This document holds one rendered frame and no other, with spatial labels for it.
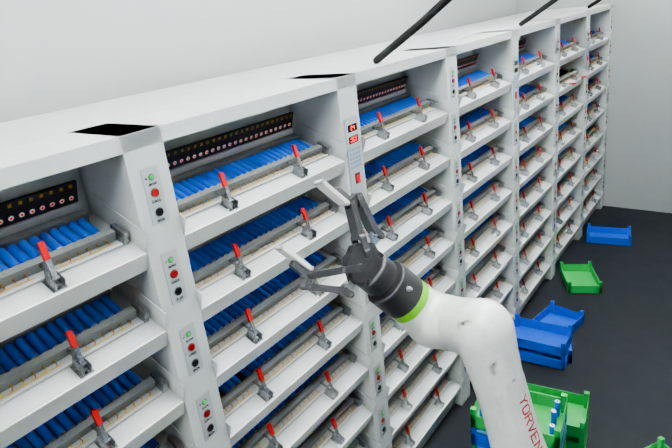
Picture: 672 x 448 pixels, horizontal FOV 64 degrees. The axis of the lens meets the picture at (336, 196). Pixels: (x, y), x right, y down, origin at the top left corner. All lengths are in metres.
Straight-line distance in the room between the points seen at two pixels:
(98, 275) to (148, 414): 0.37
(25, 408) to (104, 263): 0.29
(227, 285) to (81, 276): 0.38
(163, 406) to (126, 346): 0.19
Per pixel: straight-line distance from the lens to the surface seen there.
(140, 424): 1.34
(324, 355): 1.73
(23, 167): 1.05
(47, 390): 1.20
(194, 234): 1.26
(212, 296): 1.35
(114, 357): 1.23
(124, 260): 1.17
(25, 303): 1.11
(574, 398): 2.67
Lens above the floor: 1.86
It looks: 19 degrees down
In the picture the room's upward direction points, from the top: 7 degrees counter-clockwise
